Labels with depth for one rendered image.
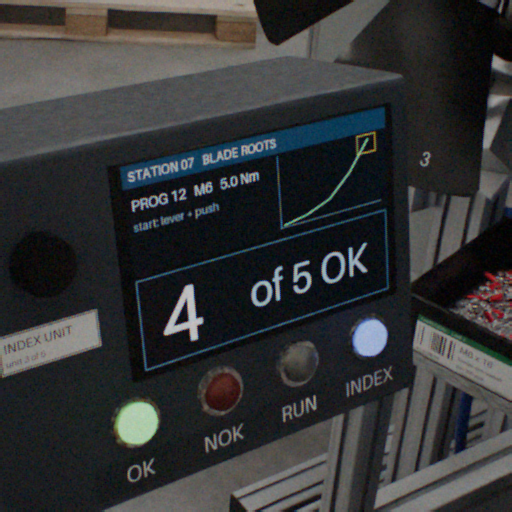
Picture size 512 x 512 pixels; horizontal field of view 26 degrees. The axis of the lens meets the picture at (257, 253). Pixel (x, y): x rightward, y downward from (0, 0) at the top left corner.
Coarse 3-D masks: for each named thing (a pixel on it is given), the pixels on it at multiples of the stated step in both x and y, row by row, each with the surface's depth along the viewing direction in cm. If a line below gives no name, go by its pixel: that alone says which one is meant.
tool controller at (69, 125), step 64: (256, 64) 66; (320, 64) 64; (0, 128) 54; (64, 128) 53; (128, 128) 52; (192, 128) 53; (256, 128) 55; (320, 128) 57; (384, 128) 60; (0, 192) 48; (64, 192) 50; (128, 192) 52; (192, 192) 54; (256, 192) 56; (320, 192) 58; (384, 192) 61; (0, 256) 49; (64, 256) 49; (128, 256) 53; (192, 256) 55; (256, 256) 57; (320, 256) 59; (384, 256) 62; (0, 320) 50; (64, 320) 52; (128, 320) 53; (256, 320) 58; (320, 320) 61; (0, 384) 50; (64, 384) 52; (128, 384) 54; (192, 384) 57; (256, 384) 59; (320, 384) 62; (384, 384) 64; (0, 448) 51; (64, 448) 53; (128, 448) 55; (192, 448) 58; (256, 448) 60
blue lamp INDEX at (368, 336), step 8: (360, 320) 62; (368, 320) 62; (376, 320) 63; (384, 320) 63; (352, 328) 62; (360, 328) 62; (368, 328) 62; (376, 328) 62; (384, 328) 63; (352, 336) 62; (360, 336) 62; (368, 336) 62; (376, 336) 62; (384, 336) 62; (352, 344) 62; (360, 344) 62; (368, 344) 62; (376, 344) 62; (384, 344) 63; (352, 352) 62; (360, 352) 62; (368, 352) 62; (376, 352) 63
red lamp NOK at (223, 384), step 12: (216, 372) 57; (228, 372) 57; (204, 384) 57; (216, 384) 57; (228, 384) 57; (240, 384) 58; (204, 396) 57; (216, 396) 57; (228, 396) 57; (240, 396) 58; (204, 408) 57; (216, 408) 57; (228, 408) 57
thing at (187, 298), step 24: (192, 264) 55; (216, 264) 55; (144, 288) 53; (168, 288) 54; (192, 288) 55; (216, 288) 56; (144, 312) 54; (168, 312) 55; (192, 312) 55; (216, 312) 56; (144, 336) 54; (168, 336) 55; (192, 336) 56; (216, 336) 57; (144, 360) 54; (168, 360) 55
